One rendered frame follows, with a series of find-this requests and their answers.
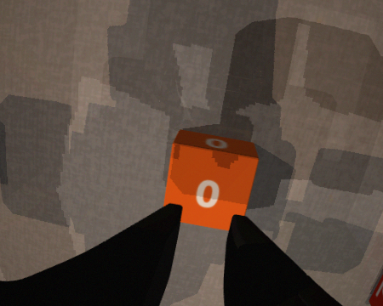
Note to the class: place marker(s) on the orange block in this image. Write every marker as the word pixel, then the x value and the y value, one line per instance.
pixel 211 177

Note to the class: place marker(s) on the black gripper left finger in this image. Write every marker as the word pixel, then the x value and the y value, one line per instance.
pixel 131 268

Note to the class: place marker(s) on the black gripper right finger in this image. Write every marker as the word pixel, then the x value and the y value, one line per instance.
pixel 258 273

